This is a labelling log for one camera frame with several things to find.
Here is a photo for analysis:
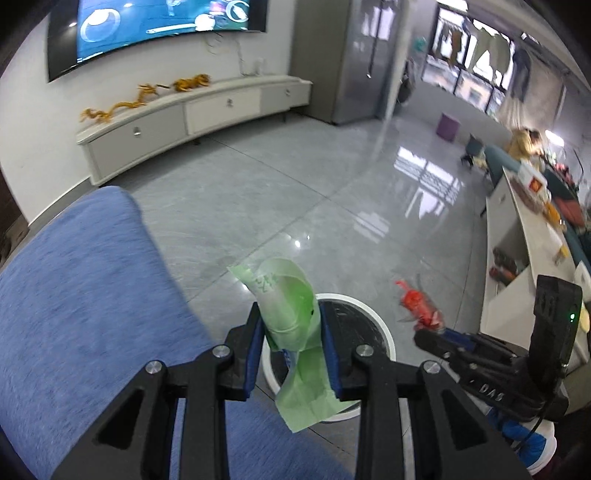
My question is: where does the beige curtain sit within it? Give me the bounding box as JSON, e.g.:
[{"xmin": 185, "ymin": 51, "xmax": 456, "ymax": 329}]
[{"xmin": 501, "ymin": 46, "xmax": 568, "ymax": 134}]

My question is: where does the grey refrigerator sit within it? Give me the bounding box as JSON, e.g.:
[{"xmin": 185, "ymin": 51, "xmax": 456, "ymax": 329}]
[{"xmin": 288, "ymin": 0, "xmax": 411, "ymax": 125}]

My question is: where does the blue floor mat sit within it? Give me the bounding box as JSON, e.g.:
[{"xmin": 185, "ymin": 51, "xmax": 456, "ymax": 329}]
[{"xmin": 0, "ymin": 186, "xmax": 356, "ymax": 480}]

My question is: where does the television cable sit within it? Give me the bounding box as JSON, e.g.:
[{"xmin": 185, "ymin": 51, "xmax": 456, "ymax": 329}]
[{"xmin": 205, "ymin": 32, "xmax": 245, "ymax": 77}]

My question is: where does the purple stool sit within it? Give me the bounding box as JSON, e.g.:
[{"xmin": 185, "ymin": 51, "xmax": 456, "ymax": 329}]
[{"xmin": 436, "ymin": 113, "xmax": 460, "ymax": 142}]

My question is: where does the white television cabinet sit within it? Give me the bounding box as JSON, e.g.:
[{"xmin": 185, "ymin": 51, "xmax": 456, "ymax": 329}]
[{"xmin": 76, "ymin": 74, "xmax": 314, "ymax": 186}]

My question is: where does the small dark chair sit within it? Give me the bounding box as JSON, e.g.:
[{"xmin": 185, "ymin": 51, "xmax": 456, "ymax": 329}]
[{"xmin": 461, "ymin": 133, "xmax": 485, "ymax": 169}]

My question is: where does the white and red box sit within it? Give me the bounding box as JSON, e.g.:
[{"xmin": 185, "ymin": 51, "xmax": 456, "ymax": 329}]
[{"xmin": 515, "ymin": 168, "xmax": 550, "ymax": 195}]

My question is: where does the balcony window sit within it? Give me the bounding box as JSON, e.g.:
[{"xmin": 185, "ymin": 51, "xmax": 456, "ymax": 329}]
[{"xmin": 422, "ymin": 7, "xmax": 518, "ymax": 116}]

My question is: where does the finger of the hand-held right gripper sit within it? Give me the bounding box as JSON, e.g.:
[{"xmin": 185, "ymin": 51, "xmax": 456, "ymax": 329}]
[
  {"xmin": 413, "ymin": 329, "xmax": 467, "ymax": 370},
  {"xmin": 444, "ymin": 329, "xmax": 520, "ymax": 365}
]

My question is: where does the white low table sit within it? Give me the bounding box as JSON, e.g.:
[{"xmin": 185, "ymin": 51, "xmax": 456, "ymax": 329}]
[{"xmin": 479, "ymin": 168, "xmax": 591, "ymax": 374}]

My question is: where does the long golden dragon figurine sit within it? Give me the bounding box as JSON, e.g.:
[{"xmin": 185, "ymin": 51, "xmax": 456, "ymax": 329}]
[{"xmin": 81, "ymin": 83, "xmax": 168, "ymax": 123}]

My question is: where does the red plastic wrapper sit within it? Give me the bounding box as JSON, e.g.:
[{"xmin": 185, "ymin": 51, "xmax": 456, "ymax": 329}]
[{"xmin": 394, "ymin": 277, "xmax": 446, "ymax": 330}]

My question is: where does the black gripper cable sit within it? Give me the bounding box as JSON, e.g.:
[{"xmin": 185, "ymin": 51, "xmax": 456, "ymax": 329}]
[{"xmin": 508, "ymin": 415, "xmax": 543, "ymax": 455}]

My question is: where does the white trash bin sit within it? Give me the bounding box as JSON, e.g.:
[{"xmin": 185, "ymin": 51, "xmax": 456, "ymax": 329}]
[{"xmin": 261, "ymin": 293, "xmax": 397, "ymax": 424}]

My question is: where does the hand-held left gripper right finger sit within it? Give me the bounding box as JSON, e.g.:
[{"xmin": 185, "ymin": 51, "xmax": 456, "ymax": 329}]
[{"xmin": 321, "ymin": 305, "xmax": 532, "ymax": 480}]

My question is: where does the small golden figurine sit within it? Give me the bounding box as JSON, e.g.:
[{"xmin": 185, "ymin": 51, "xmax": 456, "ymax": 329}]
[{"xmin": 173, "ymin": 74, "xmax": 212, "ymax": 93}]

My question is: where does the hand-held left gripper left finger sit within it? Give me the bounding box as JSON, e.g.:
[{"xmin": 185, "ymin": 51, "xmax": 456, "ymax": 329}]
[{"xmin": 51, "ymin": 302, "xmax": 266, "ymax": 480}]

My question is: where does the green plastic wrapper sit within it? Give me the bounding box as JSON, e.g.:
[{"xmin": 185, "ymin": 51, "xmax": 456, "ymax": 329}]
[{"xmin": 228, "ymin": 257, "xmax": 354, "ymax": 433}]

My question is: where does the wall-mounted television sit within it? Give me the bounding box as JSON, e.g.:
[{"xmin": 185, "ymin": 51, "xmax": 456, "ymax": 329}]
[{"xmin": 47, "ymin": 0, "xmax": 269, "ymax": 84}]

